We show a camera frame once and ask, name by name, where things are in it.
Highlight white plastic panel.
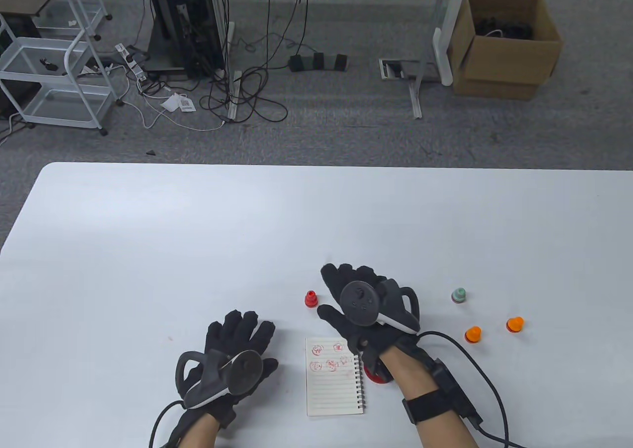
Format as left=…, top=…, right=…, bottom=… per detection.
left=433, top=0, right=466, bottom=88

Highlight white rolling cart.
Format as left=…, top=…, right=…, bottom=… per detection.
left=0, top=0, right=125, bottom=137

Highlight white lined spiral notebook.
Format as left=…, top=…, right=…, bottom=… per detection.
left=305, top=337, right=367, bottom=417

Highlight black cable bundle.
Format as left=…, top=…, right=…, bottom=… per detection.
left=200, top=0, right=317, bottom=123

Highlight person's right forearm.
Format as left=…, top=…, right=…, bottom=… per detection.
left=378, top=344, right=478, bottom=448

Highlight person's left hand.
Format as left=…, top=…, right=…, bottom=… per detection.
left=188, top=311, right=278, bottom=429

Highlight grey power strip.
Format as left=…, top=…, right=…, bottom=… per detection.
left=289, top=55, right=353, bottom=72

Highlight person's right hand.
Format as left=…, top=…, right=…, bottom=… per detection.
left=317, top=264, right=421, bottom=369

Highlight person's left forearm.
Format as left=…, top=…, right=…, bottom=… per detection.
left=178, top=413, right=221, bottom=448

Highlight white cable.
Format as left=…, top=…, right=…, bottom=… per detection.
left=117, top=75, right=229, bottom=133

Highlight brown cardboard box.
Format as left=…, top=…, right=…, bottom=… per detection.
left=447, top=0, right=565, bottom=101

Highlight metal desk leg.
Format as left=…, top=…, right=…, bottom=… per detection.
left=407, top=0, right=453, bottom=120
left=225, top=21, right=244, bottom=123

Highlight red ink pad lid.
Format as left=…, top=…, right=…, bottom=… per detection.
left=364, top=359, right=394, bottom=384

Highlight metal floor socket box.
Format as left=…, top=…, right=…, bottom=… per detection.
left=379, top=58, right=442, bottom=83

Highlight black computer tower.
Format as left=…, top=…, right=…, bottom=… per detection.
left=142, top=0, right=227, bottom=79

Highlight black glove cable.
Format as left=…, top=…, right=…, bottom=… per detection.
left=419, top=332, right=527, bottom=448
left=150, top=401, right=186, bottom=448

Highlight tangle of black cables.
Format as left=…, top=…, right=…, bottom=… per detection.
left=474, top=16, right=536, bottom=41

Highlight white power strip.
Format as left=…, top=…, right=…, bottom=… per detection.
left=115, top=43, right=150, bottom=83

